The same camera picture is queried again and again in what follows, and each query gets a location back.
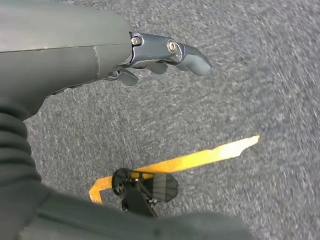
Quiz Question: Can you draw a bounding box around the black robot foot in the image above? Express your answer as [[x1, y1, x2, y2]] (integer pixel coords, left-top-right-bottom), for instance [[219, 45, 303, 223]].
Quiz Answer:
[[111, 167, 180, 218]]

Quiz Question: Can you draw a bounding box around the ragged yellow floor tape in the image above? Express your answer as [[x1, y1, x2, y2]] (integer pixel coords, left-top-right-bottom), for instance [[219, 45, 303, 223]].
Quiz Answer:
[[88, 135, 260, 205]]

